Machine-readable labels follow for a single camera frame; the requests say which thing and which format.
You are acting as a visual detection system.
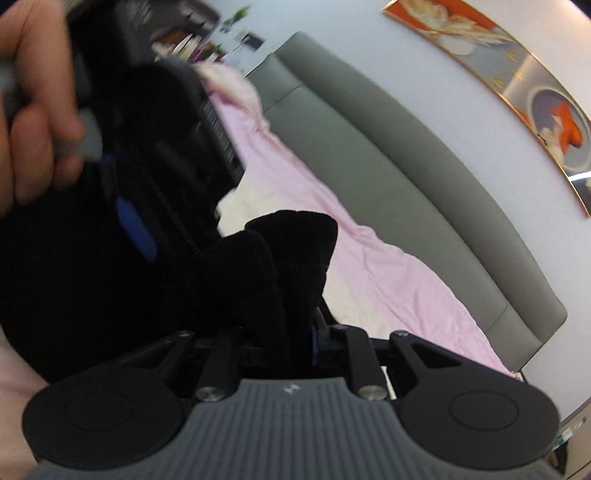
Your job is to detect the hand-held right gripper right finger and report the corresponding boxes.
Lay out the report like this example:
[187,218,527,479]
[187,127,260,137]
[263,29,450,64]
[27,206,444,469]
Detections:
[313,300,462,401]

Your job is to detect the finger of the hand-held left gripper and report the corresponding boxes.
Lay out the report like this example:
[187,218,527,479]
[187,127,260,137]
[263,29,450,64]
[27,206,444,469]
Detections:
[99,152,158,264]

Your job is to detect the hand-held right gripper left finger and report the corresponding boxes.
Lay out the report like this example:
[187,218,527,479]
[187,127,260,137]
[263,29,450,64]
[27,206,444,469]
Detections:
[122,329,242,402]

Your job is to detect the black pants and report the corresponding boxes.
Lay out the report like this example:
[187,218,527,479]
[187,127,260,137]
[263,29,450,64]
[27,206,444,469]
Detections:
[0,209,340,384]

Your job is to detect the person's left forearm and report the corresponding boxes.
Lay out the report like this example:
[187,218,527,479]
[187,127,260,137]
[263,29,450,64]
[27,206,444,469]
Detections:
[0,330,49,480]

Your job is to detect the person's left hand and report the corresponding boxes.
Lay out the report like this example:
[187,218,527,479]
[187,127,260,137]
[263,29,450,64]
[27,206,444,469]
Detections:
[0,0,88,217]

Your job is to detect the wooden shelf with items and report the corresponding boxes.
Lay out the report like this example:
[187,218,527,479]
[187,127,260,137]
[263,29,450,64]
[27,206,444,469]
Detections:
[151,31,228,64]

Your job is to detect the pink blanket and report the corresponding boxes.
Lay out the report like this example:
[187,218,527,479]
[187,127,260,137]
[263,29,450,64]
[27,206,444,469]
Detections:
[191,60,523,384]

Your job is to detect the green potted plant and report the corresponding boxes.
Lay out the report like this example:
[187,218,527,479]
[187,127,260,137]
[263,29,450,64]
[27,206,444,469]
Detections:
[221,6,253,34]

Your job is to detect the grey padded headboard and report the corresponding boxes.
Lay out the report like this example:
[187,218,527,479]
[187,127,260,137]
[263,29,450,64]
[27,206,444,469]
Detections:
[245,31,568,373]

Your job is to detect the wall poster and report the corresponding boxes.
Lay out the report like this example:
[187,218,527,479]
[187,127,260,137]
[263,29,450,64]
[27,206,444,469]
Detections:
[381,0,591,217]

